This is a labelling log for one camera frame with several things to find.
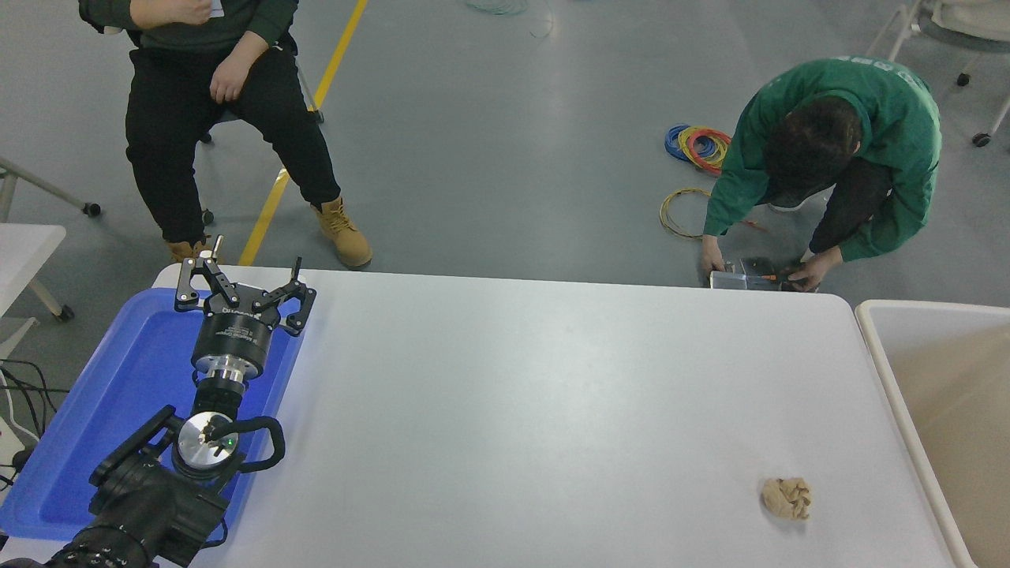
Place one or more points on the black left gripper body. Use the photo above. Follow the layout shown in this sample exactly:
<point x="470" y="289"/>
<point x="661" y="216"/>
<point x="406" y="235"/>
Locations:
<point x="233" y="339"/>

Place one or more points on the small clear plastic box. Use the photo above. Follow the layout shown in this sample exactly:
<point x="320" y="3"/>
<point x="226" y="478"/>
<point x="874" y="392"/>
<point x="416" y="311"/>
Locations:
<point x="746" y="280"/>

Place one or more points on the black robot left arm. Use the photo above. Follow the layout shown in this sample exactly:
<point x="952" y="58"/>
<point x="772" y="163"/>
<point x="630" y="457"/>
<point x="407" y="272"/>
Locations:
<point x="142" y="505"/>

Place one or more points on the seated person's left hand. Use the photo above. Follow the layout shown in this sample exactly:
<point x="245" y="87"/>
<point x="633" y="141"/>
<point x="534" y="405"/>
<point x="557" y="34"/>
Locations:
<point x="227" y="79"/>

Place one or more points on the seated person's right hand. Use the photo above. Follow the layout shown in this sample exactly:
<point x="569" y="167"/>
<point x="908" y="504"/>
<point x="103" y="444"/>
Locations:
<point x="189" y="11"/>

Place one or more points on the crouching person's right hand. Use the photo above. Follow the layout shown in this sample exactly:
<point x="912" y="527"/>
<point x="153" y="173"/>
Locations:
<point x="713" y="256"/>

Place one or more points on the crouching person's left hand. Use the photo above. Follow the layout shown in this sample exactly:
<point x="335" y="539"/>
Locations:
<point x="817" y="270"/>

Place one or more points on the blue plastic tray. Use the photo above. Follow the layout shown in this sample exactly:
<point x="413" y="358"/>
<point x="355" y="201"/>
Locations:
<point x="118" y="379"/>

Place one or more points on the grey metal leg with castor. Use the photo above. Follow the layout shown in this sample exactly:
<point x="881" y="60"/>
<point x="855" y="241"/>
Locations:
<point x="92" y="209"/>

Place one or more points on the seated person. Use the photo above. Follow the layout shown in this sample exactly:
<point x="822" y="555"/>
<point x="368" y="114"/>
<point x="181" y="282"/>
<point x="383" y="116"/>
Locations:
<point x="173" y="142"/>

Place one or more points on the white side table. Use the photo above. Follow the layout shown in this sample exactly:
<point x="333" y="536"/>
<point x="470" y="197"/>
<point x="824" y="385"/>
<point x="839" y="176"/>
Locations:
<point x="24" y="252"/>

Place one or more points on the white power strip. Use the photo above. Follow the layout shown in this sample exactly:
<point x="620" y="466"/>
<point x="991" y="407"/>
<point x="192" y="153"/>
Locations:
<point x="8" y="442"/>

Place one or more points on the crumpled tan paper ball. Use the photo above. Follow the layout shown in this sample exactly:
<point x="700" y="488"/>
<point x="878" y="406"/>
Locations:
<point x="786" y="498"/>

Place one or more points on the crouching person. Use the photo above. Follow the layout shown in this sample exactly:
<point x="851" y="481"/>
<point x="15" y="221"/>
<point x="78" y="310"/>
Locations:
<point x="868" y="118"/>

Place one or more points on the large pale bin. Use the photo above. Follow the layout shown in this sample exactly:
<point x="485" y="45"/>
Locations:
<point x="963" y="410"/>

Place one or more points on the white-framed chair with castors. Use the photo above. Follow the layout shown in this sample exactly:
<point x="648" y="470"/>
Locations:
<point x="974" y="14"/>

